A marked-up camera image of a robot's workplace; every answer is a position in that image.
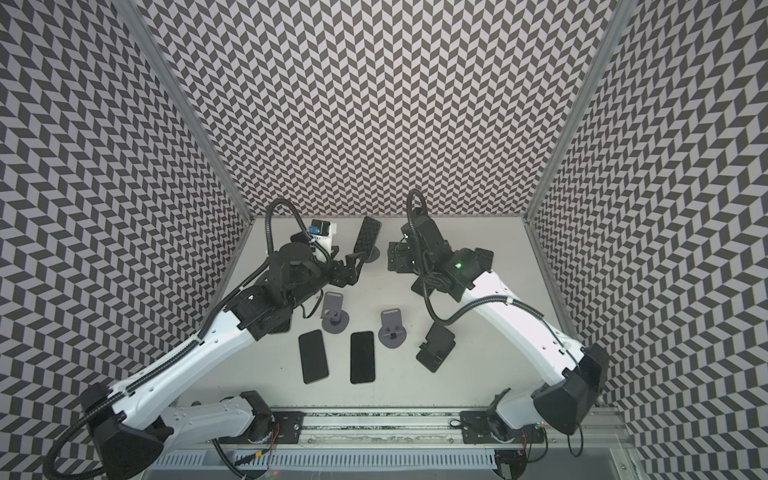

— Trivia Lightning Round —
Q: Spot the grey round stand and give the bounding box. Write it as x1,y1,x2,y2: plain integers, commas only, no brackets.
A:
321,292,350,334
365,247,380,264
377,308,407,349

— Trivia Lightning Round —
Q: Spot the aluminium corner post left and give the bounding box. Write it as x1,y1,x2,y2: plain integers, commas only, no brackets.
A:
112,0,253,221

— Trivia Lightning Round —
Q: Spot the grey round stand centre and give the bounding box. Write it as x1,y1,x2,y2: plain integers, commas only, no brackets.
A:
377,308,407,349

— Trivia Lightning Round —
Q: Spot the grey round stand near left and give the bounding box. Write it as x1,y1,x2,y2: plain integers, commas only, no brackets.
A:
321,292,350,334

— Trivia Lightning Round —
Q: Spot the grey round stand middle back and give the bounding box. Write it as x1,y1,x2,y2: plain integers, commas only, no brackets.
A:
365,247,380,264

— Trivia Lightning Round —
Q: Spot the black flat stand back right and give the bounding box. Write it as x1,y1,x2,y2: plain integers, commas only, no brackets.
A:
411,278,434,296

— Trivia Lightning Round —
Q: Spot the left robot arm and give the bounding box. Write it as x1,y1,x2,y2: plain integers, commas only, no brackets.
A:
42,198,381,479

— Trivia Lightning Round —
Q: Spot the aluminium corner post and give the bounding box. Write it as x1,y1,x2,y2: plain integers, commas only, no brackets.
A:
523,0,637,224
112,0,253,221

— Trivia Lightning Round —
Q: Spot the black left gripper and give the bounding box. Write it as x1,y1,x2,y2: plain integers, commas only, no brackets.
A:
287,246,367,310

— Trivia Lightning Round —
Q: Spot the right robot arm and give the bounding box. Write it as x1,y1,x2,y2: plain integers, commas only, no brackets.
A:
387,189,610,438

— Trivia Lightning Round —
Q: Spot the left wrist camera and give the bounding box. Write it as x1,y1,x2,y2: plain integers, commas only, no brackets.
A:
308,219,337,239

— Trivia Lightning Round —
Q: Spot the teal-edged phone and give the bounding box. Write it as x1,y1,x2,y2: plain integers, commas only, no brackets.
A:
353,216,382,258
271,319,291,335

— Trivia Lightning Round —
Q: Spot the black flat stand front right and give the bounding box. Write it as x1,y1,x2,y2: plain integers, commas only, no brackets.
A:
416,323,456,373

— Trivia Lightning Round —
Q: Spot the black flat stand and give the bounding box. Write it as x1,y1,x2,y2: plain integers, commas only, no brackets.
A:
416,323,456,373
411,278,434,296

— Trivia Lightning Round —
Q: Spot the aluminium corner post right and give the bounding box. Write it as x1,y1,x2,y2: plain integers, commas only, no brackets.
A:
523,0,637,224

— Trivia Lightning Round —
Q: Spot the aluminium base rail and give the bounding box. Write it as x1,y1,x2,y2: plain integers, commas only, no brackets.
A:
140,406,631,451

